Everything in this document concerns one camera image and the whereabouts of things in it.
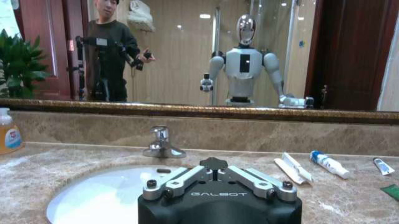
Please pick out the person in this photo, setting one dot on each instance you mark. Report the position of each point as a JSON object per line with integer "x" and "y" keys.
{"x": 105, "y": 30}

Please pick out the beige wrapped stick packet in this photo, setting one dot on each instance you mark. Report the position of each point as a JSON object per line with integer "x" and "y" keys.
{"x": 288, "y": 171}

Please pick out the gold-framed wall mirror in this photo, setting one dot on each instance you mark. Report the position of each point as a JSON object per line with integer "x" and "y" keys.
{"x": 187, "y": 109}

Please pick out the white toothbrush packet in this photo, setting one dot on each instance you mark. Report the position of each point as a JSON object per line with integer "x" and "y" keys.
{"x": 298, "y": 166}

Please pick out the dark green packet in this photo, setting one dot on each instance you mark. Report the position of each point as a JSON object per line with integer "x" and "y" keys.
{"x": 392, "y": 191}

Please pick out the orange hand soap bottle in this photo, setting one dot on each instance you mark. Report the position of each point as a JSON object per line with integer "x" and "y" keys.
{"x": 9, "y": 140}

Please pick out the white blue toothpaste tube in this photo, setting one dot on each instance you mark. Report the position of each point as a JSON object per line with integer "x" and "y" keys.
{"x": 330, "y": 164}

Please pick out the white hanging towel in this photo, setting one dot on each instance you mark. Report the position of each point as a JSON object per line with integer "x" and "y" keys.
{"x": 142, "y": 16}

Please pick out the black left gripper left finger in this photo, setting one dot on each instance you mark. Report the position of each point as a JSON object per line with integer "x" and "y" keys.
{"x": 174, "y": 179}

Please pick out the chrome sink faucet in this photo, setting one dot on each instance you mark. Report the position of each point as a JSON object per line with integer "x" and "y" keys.
{"x": 160, "y": 140}

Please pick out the white ceramic sink basin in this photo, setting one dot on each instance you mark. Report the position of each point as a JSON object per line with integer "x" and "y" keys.
{"x": 103, "y": 198}

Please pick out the small blue white tube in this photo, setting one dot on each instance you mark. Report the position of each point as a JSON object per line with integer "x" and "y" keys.
{"x": 383, "y": 166}

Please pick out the green leafy plant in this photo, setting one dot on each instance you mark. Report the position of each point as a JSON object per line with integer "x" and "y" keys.
{"x": 19, "y": 60}

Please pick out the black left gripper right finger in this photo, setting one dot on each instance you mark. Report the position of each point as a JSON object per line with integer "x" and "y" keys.
{"x": 262, "y": 185}

